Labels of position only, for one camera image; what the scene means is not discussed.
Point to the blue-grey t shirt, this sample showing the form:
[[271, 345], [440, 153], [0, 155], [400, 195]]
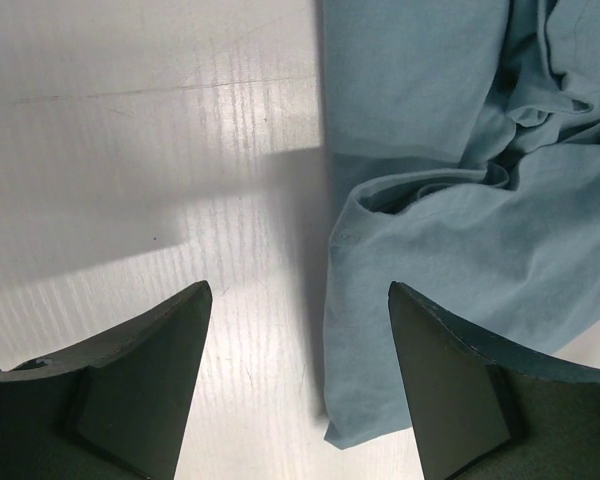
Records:
[[465, 154]]

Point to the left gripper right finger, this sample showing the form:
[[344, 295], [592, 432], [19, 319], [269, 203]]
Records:
[[484, 407]]

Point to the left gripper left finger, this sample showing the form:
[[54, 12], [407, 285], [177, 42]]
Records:
[[114, 406]]

